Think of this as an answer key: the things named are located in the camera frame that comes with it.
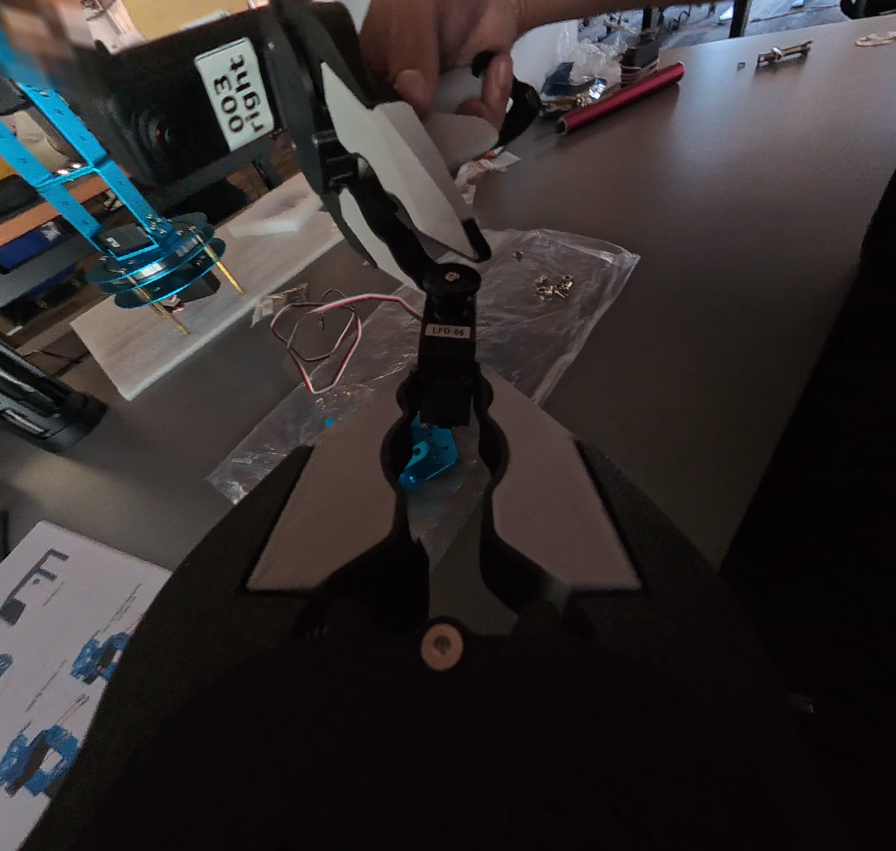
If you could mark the white foam sheet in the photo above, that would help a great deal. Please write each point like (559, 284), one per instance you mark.
(140, 361)

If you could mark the red cylinder roll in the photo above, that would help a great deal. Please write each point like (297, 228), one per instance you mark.
(623, 95)

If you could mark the large clear plastic bag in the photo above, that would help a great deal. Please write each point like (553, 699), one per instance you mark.
(560, 333)

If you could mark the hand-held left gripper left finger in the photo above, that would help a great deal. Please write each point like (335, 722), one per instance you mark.
(329, 515)

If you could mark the blue metal bracket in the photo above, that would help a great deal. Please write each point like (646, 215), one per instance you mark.
(427, 459)

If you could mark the pile of small parts bags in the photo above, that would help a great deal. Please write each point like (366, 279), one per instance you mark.
(276, 302)

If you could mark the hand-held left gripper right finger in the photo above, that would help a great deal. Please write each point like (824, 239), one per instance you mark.
(560, 515)

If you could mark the dark grey desk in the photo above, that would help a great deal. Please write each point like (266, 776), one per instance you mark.
(735, 235)

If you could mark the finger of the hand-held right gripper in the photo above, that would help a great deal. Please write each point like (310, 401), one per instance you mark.
(367, 235)
(406, 158)

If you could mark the crumpled clear plastic wrap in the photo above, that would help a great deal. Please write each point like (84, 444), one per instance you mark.
(581, 43)

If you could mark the printed instruction sheet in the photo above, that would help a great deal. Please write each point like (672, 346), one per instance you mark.
(70, 585)

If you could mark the blue toy robot arm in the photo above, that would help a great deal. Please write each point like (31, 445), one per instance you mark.
(175, 235)

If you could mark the loose silver screws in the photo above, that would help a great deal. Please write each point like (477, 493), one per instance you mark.
(553, 285)

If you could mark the person's right hand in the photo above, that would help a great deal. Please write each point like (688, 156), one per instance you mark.
(434, 18)

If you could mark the white foam cutout block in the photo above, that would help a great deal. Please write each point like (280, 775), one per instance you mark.
(280, 218)

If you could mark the clear packet of dark parts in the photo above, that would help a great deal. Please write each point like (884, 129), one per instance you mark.
(570, 88)

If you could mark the small silver tool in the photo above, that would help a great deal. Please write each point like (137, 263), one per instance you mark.
(784, 55)

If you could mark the black ribbed cylinder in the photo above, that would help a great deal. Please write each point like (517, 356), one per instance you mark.
(49, 410)

